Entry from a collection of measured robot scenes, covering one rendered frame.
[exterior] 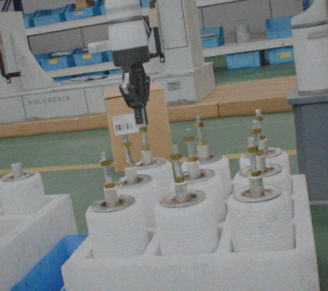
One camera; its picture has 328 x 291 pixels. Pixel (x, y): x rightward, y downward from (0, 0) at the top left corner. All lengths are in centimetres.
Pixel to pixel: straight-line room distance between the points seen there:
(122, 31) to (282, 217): 47
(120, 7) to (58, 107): 234
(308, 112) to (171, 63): 178
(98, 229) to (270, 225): 27
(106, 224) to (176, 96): 222
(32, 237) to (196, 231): 41
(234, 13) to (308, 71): 799
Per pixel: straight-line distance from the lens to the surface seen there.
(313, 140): 138
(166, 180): 106
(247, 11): 930
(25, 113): 345
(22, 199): 116
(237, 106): 286
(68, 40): 1040
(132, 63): 101
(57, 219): 118
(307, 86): 138
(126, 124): 201
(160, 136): 203
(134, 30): 102
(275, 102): 283
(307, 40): 136
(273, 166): 94
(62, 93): 329
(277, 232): 79
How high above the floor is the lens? 52
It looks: 10 degrees down
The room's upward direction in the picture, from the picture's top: 9 degrees counter-clockwise
